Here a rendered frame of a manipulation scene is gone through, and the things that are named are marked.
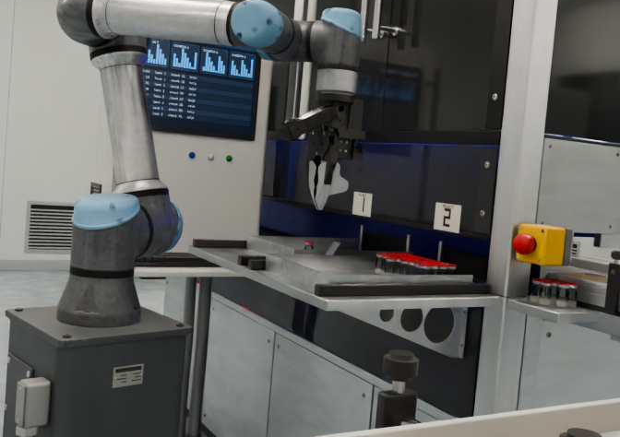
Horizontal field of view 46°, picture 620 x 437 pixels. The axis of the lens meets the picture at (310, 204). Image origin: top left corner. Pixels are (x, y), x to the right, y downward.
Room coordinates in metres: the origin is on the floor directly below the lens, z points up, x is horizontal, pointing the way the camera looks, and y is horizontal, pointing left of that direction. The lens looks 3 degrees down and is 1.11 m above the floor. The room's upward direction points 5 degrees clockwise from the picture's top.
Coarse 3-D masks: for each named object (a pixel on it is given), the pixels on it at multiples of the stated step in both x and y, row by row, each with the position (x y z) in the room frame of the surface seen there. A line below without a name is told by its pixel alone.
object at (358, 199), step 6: (354, 192) 1.91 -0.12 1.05; (354, 198) 1.91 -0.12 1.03; (360, 198) 1.89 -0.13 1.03; (366, 198) 1.86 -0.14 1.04; (354, 204) 1.91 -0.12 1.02; (360, 204) 1.89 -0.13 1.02; (366, 204) 1.86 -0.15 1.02; (354, 210) 1.91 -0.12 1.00; (360, 210) 1.88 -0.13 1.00; (366, 210) 1.86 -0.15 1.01; (366, 216) 1.86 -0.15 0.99
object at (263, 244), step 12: (252, 240) 1.84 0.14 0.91; (264, 240) 1.78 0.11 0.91; (276, 240) 1.90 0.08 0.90; (288, 240) 1.92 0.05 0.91; (300, 240) 1.94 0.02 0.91; (312, 240) 1.96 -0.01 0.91; (324, 240) 1.97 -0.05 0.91; (336, 240) 1.99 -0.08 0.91; (348, 240) 2.01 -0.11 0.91; (264, 252) 1.77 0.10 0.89; (276, 252) 1.72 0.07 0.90; (288, 252) 1.66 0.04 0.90; (300, 252) 1.65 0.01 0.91; (312, 252) 1.66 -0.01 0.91; (324, 252) 1.68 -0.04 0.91; (336, 252) 1.69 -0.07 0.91; (348, 252) 1.71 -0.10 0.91; (360, 252) 1.73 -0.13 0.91; (372, 252) 1.74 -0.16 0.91; (384, 252) 1.76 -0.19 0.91; (396, 252) 1.78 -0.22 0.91; (408, 252) 1.80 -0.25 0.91
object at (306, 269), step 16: (272, 256) 1.49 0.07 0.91; (288, 256) 1.54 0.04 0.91; (304, 256) 1.56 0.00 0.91; (320, 256) 1.58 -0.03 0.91; (336, 256) 1.60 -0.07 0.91; (352, 256) 1.62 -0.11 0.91; (368, 256) 1.64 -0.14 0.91; (272, 272) 1.48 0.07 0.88; (288, 272) 1.42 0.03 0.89; (304, 272) 1.37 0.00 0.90; (320, 272) 1.32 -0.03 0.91; (336, 272) 1.56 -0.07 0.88; (352, 272) 1.58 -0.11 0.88; (368, 272) 1.60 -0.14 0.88
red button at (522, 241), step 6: (522, 234) 1.35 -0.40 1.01; (528, 234) 1.35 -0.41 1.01; (516, 240) 1.35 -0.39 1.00; (522, 240) 1.34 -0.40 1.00; (528, 240) 1.34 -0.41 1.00; (516, 246) 1.35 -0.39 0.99; (522, 246) 1.34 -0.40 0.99; (528, 246) 1.34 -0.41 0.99; (522, 252) 1.34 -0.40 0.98; (528, 252) 1.34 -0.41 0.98
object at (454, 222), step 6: (438, 204) 1.61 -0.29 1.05; (444, 204) 1.60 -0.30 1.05; (438, 210) 1.61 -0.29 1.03; (444, 210) 1.59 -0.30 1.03; (456, 210) 1.56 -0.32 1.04; (438, 216) 1.61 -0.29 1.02; (450, 216) 1.57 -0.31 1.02; (456, 216) 1.56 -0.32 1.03; (438, 222) 1.61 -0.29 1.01; (450, 222) 1.57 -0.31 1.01; (456, 222) 1.56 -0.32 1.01; (438, 228) 1.60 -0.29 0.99; (444, 228) 1.59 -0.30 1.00; (450, 228) 1.57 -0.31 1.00; (456, 228) 1.55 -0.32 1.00
